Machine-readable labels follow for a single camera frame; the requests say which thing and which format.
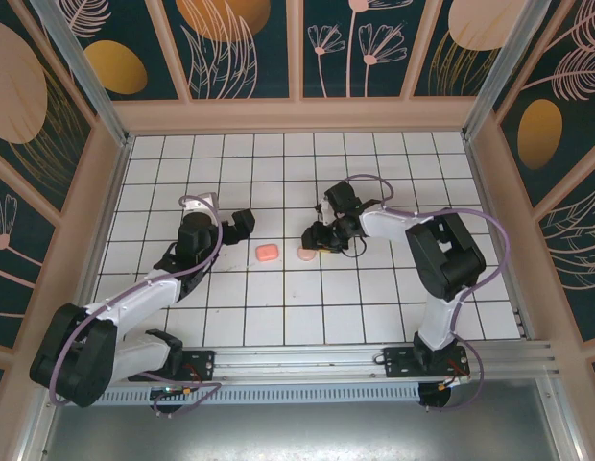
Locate grey sheet metal panel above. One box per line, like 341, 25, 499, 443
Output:
36, 401, 567, 461

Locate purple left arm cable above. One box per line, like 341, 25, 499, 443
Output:
48, 194, 225, 420

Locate thin black wire loop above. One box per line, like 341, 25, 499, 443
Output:
343, 237, 369, 259

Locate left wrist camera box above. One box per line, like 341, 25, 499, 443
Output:
180, 191, 220, 216

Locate aluminium side frame rail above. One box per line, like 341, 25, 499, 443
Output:
83, 136, 135, 308
463, 136, 536, 340

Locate aluminium mounting rail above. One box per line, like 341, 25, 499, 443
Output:
36, 339, 558, 385

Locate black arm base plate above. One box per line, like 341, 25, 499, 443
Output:
382, 345, 471, 381
128, 349, 217, 383

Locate red and black base wires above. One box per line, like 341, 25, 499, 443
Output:
180, 363, 206, 386
439, 368, 473, 391

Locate wall panel with pink flowers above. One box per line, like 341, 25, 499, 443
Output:
297, 0, 417, 102

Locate wall panel orange circle leaves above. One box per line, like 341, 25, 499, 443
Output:
161, 0, 298, 102

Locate grey slotted cable duct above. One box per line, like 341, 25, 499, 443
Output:
56, 382, 422, 405

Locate wall panel pink circle fronds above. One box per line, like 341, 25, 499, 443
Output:
410, 0, 524, 100

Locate wall panel pink flower outline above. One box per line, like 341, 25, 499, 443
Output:
0, 148, 59, 352

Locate wall panel with golden oval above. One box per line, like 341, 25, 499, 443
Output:
52, 0, 191, 102

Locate aluminium corner post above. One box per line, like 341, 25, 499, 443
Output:
460, 0, 552, 143
27, 0, 136, 148

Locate wall panel golden oval fern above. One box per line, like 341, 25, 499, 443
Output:
491, 0, 595, 215

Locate wall panel large pink circle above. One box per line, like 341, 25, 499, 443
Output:
0, 0, 96, 215

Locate wall panel pink fern leaves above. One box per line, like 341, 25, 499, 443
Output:
535, 158, 595, 345

